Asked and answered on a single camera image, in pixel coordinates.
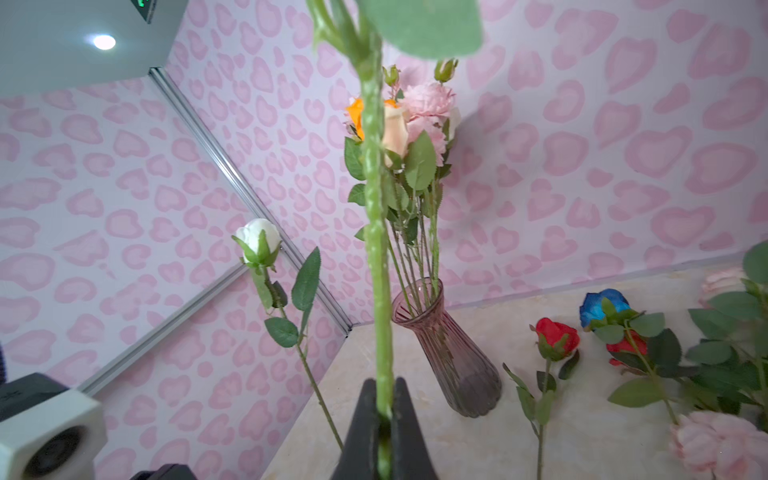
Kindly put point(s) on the pink peony flower spray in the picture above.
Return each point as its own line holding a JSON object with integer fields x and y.
{"x": 432, "y": 109}

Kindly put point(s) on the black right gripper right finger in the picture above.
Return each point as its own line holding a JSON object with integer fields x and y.
{"x": 410, "y": 455}

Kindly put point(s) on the aluminium frame corner post left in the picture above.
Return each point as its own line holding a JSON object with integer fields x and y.
{"x": 224, "y": 163}

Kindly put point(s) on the red rose stem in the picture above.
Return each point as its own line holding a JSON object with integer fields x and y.
{"x": 557, "y": 345}
{"x": 632, "y": 344}

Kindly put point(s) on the light blue flower spray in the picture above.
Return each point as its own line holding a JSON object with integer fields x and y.
{"x": 437, "y": 30}

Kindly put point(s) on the aluminium diagonal frame bar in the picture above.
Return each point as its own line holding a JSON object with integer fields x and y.
{"x": 106, "y": 375}

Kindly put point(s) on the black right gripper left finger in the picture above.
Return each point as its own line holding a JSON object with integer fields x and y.
{"x": 359, "y": 456}

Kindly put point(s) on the white rose spray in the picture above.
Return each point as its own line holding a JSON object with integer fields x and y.
{"x": 289, "y": 312}

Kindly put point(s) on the orange flower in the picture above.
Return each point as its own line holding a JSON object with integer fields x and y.
{"x": 355, "y": 110}

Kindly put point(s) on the large pink rose spray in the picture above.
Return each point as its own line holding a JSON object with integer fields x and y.
{"x": 731, "y": 359}

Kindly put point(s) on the pink ribbed glass vase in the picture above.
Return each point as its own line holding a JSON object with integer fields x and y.
{"x": 467, "y": 378}

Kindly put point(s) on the peach rose stem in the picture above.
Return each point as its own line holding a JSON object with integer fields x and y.
{"x": 395, "y": 136}

